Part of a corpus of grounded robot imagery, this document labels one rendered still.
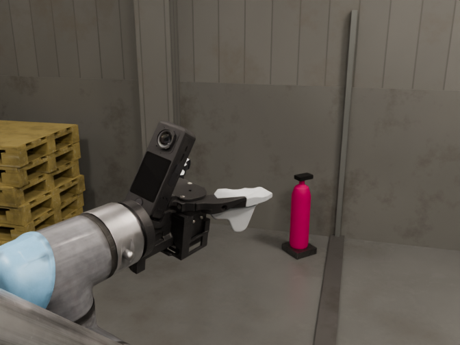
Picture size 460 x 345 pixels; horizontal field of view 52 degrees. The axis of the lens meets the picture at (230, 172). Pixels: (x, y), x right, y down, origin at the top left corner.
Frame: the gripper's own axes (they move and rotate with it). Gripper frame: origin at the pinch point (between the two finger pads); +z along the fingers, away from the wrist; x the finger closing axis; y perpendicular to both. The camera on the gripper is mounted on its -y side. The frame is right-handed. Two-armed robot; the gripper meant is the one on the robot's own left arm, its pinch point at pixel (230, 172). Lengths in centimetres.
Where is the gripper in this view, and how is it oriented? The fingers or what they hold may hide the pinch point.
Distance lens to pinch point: 68.4
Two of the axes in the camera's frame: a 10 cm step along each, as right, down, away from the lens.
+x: 8.0, 3.1, -5.2
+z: 5.9, -2.5, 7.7
